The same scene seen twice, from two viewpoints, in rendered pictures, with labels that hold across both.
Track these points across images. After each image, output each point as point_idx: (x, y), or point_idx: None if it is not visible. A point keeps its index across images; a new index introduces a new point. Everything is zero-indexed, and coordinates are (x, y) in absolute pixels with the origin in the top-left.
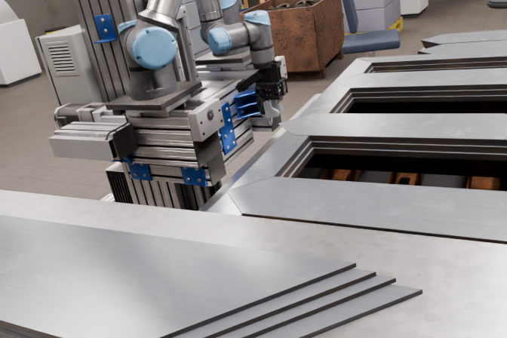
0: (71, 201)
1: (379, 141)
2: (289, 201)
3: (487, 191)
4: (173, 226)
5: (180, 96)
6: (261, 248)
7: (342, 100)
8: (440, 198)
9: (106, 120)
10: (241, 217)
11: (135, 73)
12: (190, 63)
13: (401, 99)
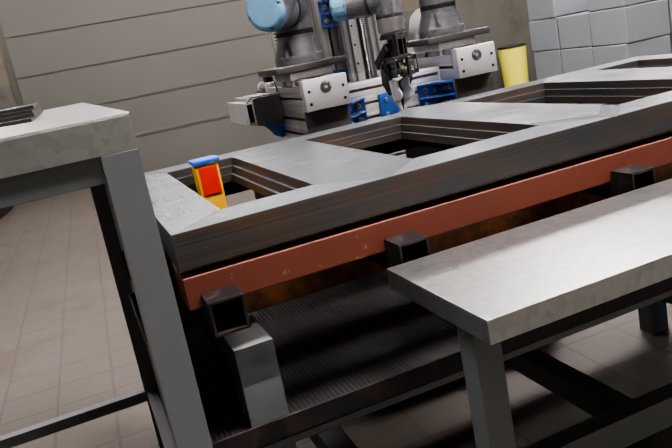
0: (82, 104)
1: (442, 125)
2: (269, 153)
3: (392, 156)
4: (68, 109)
5: (308, 66)
6: (57, 113)
7: (513, 95)
8: (350, 158)
9: (270, 90)
10: (93, 105)
11: (277, 40)
12: (377, 43)
13: (588, 99)
